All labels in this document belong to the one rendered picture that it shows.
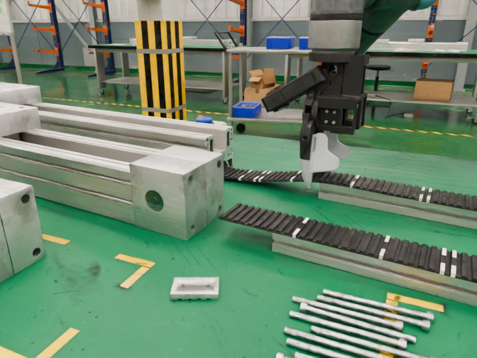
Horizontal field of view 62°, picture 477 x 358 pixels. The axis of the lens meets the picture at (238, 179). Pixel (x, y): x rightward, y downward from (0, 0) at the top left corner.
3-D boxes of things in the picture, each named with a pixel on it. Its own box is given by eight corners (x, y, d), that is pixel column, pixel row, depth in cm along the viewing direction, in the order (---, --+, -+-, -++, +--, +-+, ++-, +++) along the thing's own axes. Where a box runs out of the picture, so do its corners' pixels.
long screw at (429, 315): (432, 319, 39) (434, 310, 38) (432, 325, 38) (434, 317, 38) (324, 293, 43) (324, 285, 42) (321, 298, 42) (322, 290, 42)
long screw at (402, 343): (406, 346, 35) (407, 337, 35) (405, 354, 35) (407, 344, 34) (291, 314, 40) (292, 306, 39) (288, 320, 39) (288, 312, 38)
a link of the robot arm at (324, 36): (302, 20, 56) (319, 21, 63) (300, 54, 58) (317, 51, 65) (355, 20, 53) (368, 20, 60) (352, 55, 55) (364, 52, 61)
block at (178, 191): (232, 207, 63) (231, 149, 60) (187, 241, 53) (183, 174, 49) (185, 195, 67) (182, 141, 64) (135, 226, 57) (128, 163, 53)
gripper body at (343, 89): (352, 140, 58) (361, 54, 54) (297, 133, 62) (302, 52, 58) (363, 129, 65) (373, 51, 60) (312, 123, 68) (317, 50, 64)
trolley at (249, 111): (326, 136, 409) (334, 31, 373) (326, 150, 359) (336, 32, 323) (228, 131, 428) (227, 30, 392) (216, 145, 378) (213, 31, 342)
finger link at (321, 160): (332, 196, 61) (341, 135, 59) (295, 189, 63) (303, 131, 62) (337, 193, 63) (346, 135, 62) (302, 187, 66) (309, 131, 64)
